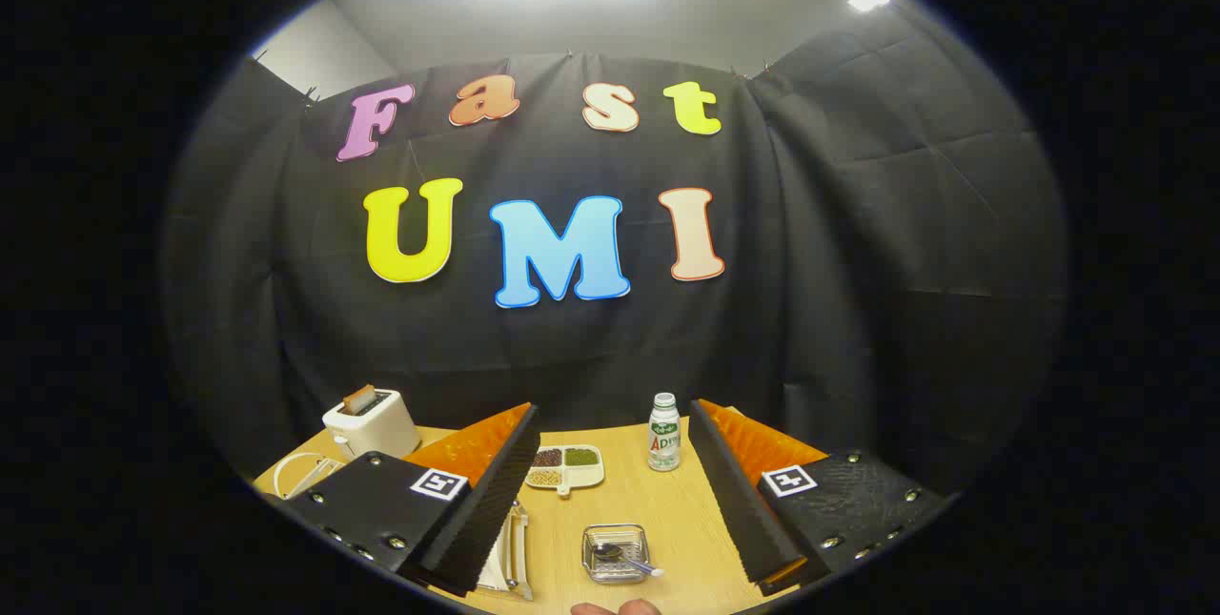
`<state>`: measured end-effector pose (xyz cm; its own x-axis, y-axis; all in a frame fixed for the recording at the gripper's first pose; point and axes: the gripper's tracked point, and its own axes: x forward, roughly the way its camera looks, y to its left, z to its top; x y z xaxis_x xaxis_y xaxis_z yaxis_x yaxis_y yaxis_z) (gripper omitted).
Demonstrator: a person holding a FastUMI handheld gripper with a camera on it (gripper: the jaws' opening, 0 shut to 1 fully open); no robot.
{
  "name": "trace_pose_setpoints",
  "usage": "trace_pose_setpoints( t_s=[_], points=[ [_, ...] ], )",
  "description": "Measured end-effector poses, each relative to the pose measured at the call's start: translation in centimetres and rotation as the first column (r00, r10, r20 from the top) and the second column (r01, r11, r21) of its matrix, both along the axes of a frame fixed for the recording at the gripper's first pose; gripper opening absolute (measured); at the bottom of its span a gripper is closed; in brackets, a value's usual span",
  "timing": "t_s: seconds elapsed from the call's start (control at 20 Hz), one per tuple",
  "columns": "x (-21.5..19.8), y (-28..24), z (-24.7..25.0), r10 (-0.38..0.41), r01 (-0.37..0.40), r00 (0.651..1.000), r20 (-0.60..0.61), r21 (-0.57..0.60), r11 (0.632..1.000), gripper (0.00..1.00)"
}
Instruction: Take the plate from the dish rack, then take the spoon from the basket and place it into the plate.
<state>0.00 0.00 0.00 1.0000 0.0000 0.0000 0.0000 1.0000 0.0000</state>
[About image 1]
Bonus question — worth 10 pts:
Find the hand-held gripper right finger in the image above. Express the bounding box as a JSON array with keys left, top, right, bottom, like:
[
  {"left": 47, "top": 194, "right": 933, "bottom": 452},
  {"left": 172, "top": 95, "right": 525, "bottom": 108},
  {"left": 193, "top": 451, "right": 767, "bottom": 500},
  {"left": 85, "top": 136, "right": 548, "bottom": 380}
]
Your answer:
[{"left": 687, "top": 398, "right": 957, "bottom": 598}]

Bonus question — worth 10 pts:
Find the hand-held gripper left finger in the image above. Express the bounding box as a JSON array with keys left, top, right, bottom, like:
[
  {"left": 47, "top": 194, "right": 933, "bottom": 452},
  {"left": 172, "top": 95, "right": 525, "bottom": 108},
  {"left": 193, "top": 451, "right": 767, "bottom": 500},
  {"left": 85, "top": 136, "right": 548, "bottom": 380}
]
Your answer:
[{"left": 279, "top": 402, "right": 542, "bottom": 599}]

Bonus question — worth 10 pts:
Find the white wire dish rack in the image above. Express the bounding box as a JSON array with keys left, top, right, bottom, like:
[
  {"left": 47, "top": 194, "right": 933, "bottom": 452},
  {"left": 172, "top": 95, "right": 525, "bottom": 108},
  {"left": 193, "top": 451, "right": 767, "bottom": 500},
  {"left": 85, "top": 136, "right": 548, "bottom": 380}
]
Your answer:
[{"left": 274, "top": 451, "right": 535, "bottom": 602}]

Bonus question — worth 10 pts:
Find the metal wire basket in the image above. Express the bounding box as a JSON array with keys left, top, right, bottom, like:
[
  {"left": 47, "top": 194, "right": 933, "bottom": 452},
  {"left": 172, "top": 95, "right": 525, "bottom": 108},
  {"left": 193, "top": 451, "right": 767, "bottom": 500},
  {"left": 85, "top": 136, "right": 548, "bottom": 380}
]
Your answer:
[{"left": 582, "top": 524, "right": 652, "bottom": 584}]

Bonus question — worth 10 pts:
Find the metal spoon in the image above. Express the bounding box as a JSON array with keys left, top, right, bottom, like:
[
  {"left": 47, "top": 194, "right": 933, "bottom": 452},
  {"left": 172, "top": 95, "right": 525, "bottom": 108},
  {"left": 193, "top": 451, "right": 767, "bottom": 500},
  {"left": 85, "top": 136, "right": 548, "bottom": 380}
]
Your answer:
[{"left": 593, "top": 543, "right": 665, "bottom": 579}]

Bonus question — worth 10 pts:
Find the white divided dish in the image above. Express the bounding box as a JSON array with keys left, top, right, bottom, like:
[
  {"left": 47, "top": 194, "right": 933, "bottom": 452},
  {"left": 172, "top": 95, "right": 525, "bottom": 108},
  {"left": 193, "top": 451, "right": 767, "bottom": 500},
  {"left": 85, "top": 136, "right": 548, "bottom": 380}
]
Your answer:
[{"left": 525, "top": 444, "right": 605, "bottom": 498}]

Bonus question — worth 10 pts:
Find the white plastic drink bottle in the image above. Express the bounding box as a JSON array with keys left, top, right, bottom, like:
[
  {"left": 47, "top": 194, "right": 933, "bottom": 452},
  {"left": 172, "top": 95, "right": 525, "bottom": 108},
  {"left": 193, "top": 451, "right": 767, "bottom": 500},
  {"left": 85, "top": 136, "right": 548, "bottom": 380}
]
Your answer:
[{"left": 647, "top": 393, "right": 682, "bottom": 472}]

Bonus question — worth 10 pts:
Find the white toaster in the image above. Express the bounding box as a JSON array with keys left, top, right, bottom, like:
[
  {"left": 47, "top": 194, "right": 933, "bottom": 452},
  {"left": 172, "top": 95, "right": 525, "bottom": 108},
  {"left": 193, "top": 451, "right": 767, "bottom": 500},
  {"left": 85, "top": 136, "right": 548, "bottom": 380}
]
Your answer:
[{"left": 322, "top": 388, "right": 421, "bottom": 461}]

